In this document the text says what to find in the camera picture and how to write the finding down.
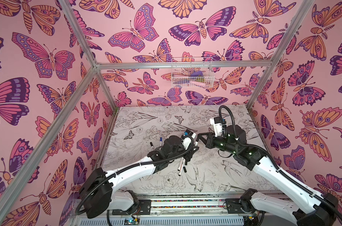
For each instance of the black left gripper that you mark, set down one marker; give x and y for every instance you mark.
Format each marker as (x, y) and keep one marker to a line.
(189, 154)

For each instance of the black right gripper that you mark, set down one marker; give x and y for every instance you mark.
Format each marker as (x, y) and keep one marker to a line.
(207, 139)

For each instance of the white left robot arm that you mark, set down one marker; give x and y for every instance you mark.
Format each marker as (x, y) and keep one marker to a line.
(100, 192)

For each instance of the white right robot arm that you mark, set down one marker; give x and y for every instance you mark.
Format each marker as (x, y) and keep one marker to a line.
(307, 207)

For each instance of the green circuit board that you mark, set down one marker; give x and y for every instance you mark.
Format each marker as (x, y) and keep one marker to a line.
(131, 221)

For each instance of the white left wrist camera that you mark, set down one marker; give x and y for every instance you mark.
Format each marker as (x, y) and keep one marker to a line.
(186, 138)

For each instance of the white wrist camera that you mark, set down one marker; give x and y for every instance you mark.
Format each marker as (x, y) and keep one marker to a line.
(186, 138)
(218, 126)

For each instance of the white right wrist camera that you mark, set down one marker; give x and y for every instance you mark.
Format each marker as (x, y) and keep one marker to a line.
(218, 126)

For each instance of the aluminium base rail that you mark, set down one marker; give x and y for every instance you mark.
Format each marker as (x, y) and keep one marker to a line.
(213, 209)

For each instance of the white wire basket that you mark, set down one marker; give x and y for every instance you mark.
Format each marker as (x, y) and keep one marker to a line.
(183, 77)

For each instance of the aluminium frame crossbar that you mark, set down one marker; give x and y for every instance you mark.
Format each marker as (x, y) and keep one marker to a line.
(246, 63)

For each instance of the aluminium frame right post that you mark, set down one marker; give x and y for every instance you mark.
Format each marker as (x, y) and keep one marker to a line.
(291, 31)

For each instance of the aluminium frame post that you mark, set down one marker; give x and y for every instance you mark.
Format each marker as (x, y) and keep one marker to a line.
(76, 23)
(291, 31)

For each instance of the aluminium frame left beam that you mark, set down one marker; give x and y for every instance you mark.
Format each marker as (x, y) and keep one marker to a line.
(20, 181)

